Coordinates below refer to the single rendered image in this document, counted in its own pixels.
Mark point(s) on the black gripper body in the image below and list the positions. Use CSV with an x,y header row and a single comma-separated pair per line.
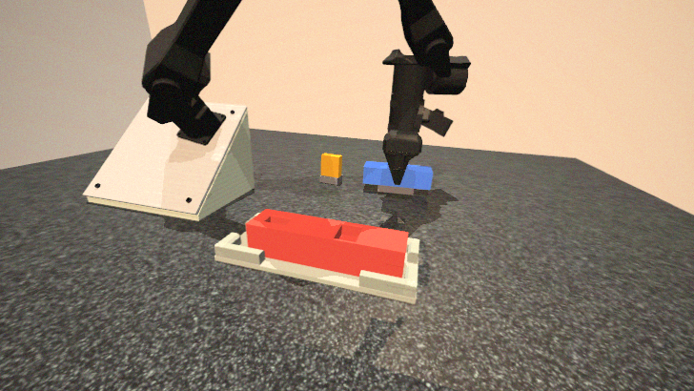
x,y
401,135

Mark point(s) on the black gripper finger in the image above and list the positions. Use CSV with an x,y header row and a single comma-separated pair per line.
x,y
397,162

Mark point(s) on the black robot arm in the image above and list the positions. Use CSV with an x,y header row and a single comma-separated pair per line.
x,y
177,66

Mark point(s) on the red long block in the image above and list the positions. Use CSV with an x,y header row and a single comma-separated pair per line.
x,y
328,244

